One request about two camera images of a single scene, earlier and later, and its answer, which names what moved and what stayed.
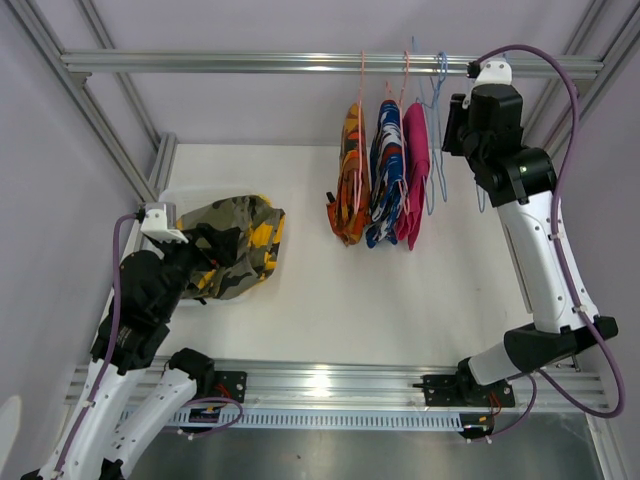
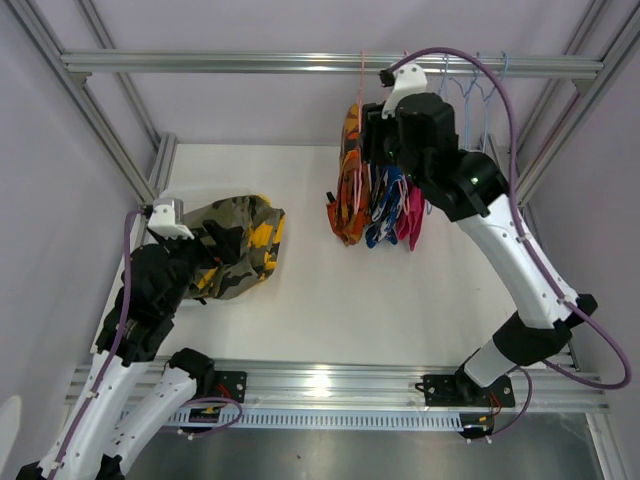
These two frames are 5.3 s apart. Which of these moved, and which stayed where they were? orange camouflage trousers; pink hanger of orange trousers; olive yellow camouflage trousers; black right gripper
Moved: black right gripper
Stayed: orange camouflage trousers; pink hanger of orange trousers; olive yellow camouflage trousers
